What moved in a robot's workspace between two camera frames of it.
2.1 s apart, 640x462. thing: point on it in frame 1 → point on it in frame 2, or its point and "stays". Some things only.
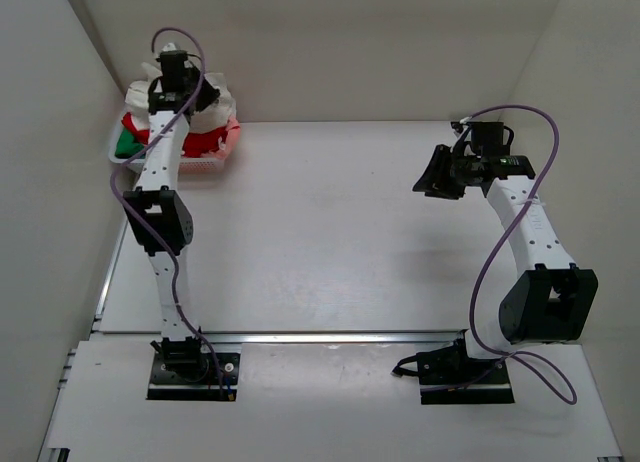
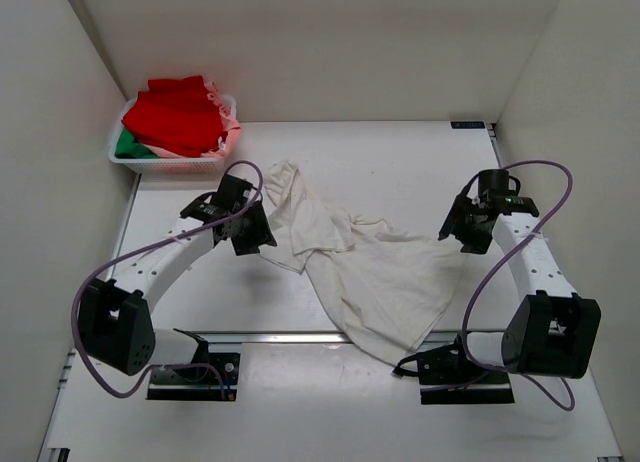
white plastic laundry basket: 201,165 stays
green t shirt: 127,145 stays
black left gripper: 212,92 → 262,232
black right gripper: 435,176 → 470,244
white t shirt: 220,112 → 390,288
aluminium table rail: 100,337 stays
